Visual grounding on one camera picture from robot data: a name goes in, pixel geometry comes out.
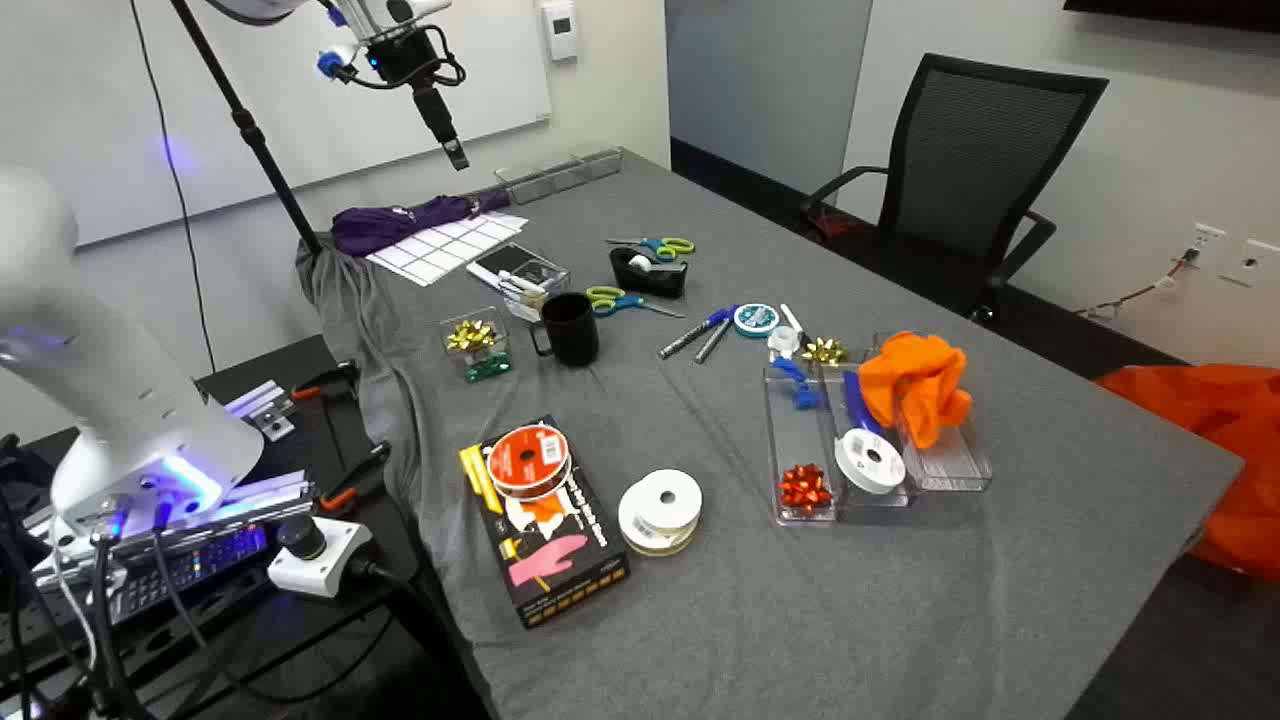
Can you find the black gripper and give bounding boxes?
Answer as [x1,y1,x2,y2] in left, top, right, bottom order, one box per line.
[359,21,477,174]

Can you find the large gold gift bow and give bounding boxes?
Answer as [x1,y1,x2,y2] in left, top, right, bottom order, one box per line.
[445,317,509,360]

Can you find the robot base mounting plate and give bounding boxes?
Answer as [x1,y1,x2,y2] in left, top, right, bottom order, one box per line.
[0,459,321,633]

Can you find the small gold gift bow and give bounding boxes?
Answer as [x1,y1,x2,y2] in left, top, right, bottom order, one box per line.
[798,331,853,375]

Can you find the red gift bow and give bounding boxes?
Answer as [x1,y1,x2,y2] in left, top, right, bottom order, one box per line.
[776,459,840,522]

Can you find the purple cloth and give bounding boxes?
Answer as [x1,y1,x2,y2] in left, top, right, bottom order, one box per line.
[330,188,518,260]

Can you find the black tripod pole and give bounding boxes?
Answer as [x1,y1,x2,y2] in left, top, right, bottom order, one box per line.
[170,0,330,258]

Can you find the small clear supply box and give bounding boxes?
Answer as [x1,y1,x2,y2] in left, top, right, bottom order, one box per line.
[497,277,551,330]

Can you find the green blue scissors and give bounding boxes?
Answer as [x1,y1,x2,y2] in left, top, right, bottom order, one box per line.
[583,279,682,326]
[635,232,704,269]

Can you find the black mug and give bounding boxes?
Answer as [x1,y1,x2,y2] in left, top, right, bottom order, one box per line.
[528,288,604,373]

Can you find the black orange clamp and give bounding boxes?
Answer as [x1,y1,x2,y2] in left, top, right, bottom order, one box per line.
[317,442,399,522]
[286,365,364,407]

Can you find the blue pen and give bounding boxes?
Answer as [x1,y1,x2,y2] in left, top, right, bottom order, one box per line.
[694,311,742,368]

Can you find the orange ribbon spool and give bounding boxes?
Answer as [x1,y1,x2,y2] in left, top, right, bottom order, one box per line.
[480,420,582,499]

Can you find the blue rimmed tape roll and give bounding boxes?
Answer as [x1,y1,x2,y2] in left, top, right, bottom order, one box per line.
[729,295,786,341]

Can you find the blue ribbon piece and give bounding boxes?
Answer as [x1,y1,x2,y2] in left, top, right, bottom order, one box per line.
[767,351,833,415]

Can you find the large white ribbon spool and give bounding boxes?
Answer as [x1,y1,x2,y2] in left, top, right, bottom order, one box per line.
[614,464,710,561]

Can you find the black glove box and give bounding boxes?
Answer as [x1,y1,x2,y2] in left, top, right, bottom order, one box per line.
[458,412,635,633]

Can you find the white emergency stop box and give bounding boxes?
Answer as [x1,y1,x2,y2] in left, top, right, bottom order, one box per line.
[264,512,375,605]

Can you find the black robot cart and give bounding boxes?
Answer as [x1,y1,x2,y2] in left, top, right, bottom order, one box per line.
[0,331,463,720]

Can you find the orange cloth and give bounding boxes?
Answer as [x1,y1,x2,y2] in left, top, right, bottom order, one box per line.
[856,330,980,456]

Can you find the black mesh office chair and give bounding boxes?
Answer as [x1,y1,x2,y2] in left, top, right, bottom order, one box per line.
[798,51,1111,331]

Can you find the clear compartment organizer tray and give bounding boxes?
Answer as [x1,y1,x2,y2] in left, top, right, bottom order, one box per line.
[761,349,1002,534]

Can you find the grey tablecloth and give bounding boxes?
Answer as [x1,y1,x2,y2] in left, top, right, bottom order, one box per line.
[292,144,1249,720]

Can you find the orange bag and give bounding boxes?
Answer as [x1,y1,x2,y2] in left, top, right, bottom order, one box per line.
[1098,360,1280,586]

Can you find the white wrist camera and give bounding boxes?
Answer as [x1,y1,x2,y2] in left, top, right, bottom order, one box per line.
[317,0,404,87]

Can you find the white wall thermostat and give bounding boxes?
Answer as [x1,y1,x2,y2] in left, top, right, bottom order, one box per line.
[537,0,583,69]

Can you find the blue handled scissors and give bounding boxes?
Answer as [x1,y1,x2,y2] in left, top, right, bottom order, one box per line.
[655,303,736,365]

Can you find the black wall television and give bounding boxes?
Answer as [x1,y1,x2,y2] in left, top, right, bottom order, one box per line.
[1062,0,1280,42]

